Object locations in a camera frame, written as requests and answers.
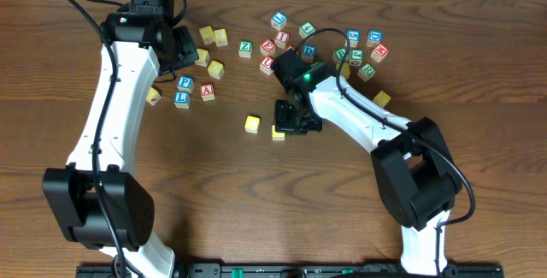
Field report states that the yellow block C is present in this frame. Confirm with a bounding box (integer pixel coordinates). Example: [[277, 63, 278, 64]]
[[244, 115, 261, 133]]

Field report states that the blue block l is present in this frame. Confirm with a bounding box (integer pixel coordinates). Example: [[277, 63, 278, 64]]
[[271, 11, 287, 31], [174, 92, 191, 109]]

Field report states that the green block R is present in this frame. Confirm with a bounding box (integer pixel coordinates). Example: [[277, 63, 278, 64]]
[[357, 62, 376, 82]]

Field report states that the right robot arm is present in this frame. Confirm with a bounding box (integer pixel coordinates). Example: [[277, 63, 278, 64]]
[[272, 50, 464, 275]]

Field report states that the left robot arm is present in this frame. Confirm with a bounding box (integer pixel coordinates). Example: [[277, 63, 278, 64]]
[[42, 0, 197, 277]]

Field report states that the yellow block beside green L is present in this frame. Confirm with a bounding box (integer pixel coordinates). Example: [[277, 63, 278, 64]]
[[195, 49, 211, 67]]

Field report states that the blue block P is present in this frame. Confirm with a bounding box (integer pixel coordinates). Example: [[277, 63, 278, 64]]
[[177, 76, 195, 94]]

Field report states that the yellow block lower left cluster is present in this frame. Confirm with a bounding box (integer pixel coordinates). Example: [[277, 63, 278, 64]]
[[208, 60, 225, 80]]

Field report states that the yellow block cluster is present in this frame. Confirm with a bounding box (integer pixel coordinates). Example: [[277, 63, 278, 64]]
[[208, 60, 225, 80], [337, 62, 350, 79]]

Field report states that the yellow block S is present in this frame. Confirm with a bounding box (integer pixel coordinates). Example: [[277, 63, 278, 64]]
[[214, 28, 228, 47]]

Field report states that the red block A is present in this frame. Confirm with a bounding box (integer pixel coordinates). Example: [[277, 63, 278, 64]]
[[200, 83, 215, 101]]

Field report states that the red block U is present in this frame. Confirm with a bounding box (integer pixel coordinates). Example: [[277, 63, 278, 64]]
[[259, 56, 274, 75]]

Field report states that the blue block d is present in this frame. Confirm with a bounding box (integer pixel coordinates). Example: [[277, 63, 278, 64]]
[[301, 45, 316, 63], [366, 30, 383, 48]]

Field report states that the green block Z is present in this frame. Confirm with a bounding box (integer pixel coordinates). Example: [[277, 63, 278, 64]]
[[238, 40, 253, 58]]

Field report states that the yellow block right cluster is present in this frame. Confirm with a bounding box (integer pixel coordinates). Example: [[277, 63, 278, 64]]
[[337, 62, 350, 79]]

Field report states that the red block E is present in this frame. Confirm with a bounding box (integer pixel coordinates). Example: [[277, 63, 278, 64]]
[[260, 38, 277, 56]]

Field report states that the green block B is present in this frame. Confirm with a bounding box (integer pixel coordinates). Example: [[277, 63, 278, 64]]
[[332, 48, 350, 64]]

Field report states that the red block I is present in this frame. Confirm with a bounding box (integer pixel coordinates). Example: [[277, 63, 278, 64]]
[[274, 30, 290, 50]]

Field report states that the green block 4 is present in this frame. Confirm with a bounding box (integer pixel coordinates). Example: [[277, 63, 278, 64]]
[[298, 21, 316, 39]]

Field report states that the blue block top L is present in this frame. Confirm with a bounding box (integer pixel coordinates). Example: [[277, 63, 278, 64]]
[[271, 11, 287, 31]]

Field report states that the blue block 5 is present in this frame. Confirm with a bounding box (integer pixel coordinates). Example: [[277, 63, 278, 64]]
[[346, 29, 361, 48]]

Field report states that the red block M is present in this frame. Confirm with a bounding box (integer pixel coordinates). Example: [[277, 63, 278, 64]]
[[371, 43, 390, 63]]

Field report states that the blue block right D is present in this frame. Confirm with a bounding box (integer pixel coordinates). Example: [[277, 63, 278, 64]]
[[366, 30, 383, 48]]

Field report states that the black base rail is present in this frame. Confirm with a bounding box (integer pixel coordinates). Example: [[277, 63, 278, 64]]
[[75, 262, 505, 278]]

